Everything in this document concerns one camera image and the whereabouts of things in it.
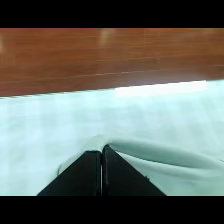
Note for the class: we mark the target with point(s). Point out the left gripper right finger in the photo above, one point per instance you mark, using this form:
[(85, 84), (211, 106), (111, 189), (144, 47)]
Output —
[(123, 176)]

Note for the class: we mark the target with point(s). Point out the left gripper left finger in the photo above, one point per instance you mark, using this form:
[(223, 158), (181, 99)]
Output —
[(83, 176)]

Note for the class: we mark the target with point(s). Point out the white garment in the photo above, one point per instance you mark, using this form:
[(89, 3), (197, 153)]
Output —
[(176, 178)]

